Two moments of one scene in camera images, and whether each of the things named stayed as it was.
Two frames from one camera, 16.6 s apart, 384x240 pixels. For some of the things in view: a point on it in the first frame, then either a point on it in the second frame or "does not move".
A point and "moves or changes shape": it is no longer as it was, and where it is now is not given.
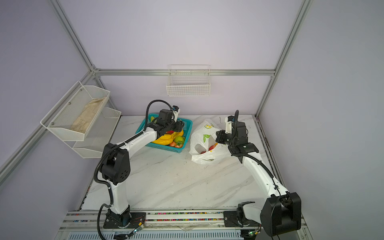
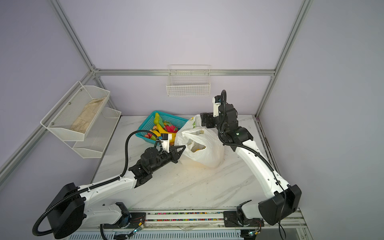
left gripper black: [177, 125] -> [172, 154]
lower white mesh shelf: [100, 133] does not move
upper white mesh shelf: [73, 116] does not move
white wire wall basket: [188, 80] does not move
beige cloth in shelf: [84, 120] does not move
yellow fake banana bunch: [168, 139] moves or changes shape
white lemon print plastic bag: [203, 148] moves or changes shape
